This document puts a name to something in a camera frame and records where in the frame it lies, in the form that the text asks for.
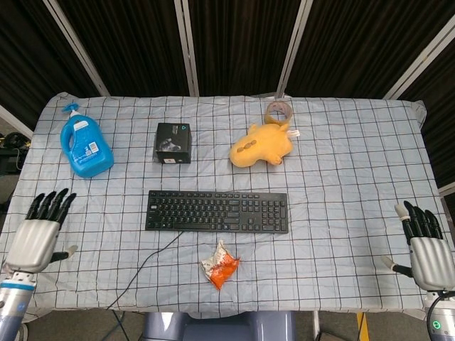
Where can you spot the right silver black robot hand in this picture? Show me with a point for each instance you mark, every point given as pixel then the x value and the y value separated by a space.
pixel 423 245

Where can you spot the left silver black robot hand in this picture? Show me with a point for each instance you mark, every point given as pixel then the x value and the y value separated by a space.
pixel 35 238

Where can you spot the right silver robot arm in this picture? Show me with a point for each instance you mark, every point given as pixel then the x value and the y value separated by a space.
pixel 440 316

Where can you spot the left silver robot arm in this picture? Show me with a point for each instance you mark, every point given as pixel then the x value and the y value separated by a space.
pixel 14 302

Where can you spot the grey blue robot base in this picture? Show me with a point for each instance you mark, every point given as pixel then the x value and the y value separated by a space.
pixel 217 327

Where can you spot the black computer keyboard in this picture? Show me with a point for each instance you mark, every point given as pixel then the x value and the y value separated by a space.
pixel 217 211

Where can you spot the checkered light blue tablecloth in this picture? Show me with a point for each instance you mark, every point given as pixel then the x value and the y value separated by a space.
pixel 337 213

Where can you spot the blue detergent bottle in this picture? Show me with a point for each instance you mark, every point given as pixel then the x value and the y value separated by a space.
pixel 85 149

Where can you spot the black cardboard product box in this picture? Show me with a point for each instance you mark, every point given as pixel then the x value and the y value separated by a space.
pixel 173 144

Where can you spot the orange white snack bag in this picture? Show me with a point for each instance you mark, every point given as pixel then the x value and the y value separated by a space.
pixel 222 270

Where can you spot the yellow plush toy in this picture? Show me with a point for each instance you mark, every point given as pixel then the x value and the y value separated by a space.
pixel 259 147

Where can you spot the brown packing tape roll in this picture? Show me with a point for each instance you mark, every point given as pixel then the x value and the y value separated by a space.
pixel 278 113

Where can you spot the black folding screen panels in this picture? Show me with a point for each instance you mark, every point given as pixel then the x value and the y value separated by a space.
pixel 234 42

